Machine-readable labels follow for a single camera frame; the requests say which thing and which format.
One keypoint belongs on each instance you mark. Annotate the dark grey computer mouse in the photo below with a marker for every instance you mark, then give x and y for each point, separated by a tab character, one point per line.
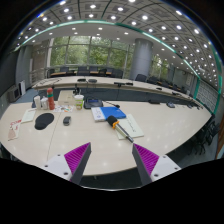
67	120

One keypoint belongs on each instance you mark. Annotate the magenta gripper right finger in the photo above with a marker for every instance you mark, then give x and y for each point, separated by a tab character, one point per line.
152	167

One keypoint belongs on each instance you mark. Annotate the black mouse pad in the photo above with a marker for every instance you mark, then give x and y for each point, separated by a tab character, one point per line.
43	121

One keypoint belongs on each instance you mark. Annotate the black orange microphone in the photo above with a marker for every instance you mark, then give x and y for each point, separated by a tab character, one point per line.
114	123

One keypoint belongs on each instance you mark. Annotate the white booklet left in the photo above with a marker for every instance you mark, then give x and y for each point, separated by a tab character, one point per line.
28	115

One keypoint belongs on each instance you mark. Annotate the white paper under folder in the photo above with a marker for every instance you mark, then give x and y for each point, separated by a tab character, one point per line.
97	114

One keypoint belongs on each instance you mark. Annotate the red thermos bottle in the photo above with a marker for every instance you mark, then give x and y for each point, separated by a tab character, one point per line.
50	99

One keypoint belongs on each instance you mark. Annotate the blue folder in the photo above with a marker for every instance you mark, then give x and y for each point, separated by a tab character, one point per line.
113	111

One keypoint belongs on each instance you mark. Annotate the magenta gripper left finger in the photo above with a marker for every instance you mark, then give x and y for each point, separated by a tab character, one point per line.
70	166

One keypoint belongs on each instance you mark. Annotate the white paper sheet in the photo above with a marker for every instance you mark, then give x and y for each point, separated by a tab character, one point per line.
131	127

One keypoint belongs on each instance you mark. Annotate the red white paper bag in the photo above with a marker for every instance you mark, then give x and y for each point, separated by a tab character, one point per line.
14	130

